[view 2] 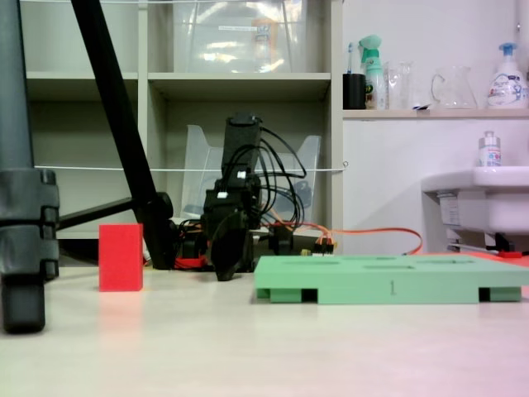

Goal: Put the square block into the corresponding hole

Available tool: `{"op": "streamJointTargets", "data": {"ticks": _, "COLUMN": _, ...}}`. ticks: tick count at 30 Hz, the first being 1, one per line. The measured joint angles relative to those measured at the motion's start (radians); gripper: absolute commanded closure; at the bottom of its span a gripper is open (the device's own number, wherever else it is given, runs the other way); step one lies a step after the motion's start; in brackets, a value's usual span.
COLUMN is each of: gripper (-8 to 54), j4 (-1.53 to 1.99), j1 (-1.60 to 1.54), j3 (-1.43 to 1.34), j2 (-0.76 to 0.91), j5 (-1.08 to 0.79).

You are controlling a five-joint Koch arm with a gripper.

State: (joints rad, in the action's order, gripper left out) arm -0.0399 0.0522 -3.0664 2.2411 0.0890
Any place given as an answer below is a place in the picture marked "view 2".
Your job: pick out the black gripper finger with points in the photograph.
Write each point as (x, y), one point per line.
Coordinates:
(250, 252)
(229, 248)

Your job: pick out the red square block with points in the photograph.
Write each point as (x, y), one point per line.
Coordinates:
(120, 258)

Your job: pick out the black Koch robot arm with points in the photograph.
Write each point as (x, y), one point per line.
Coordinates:
(241, 140)

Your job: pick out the clear plastic file tray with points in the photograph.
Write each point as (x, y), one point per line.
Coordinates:
(198, 165)

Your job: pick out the beige shelf unit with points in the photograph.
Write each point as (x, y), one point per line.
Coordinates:
(239, 76)

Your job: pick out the green shape sorting board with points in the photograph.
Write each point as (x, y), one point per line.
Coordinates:
(372, 281)

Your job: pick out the black tripod leg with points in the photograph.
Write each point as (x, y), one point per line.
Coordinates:
(120, 124)

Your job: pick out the black tripod brace bar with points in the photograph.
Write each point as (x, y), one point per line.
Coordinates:
(99, 213)

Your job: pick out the clear plastic storage box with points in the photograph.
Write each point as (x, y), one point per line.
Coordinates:
(231, 37)

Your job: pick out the black cup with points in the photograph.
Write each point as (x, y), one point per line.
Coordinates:
(354, 93)

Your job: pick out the blue white toothbrush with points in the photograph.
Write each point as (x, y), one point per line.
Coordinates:
(350, 58)

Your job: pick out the green spray bottle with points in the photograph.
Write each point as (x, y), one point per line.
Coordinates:
(374, 78)

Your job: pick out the clear glass beaker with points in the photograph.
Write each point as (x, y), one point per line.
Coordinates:
(400, 87)

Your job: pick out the grey tripod leg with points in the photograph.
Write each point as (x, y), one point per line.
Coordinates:
(18, 207)

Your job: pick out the white sink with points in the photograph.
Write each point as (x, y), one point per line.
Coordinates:
(487, 198)

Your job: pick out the clear glass pitcher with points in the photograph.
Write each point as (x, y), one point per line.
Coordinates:
(454, 91)

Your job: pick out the clear sanitizer bottle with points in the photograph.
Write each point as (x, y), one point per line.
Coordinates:
(490, 153)

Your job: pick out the white foam pump bottle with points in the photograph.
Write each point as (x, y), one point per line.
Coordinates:
(506, 87)

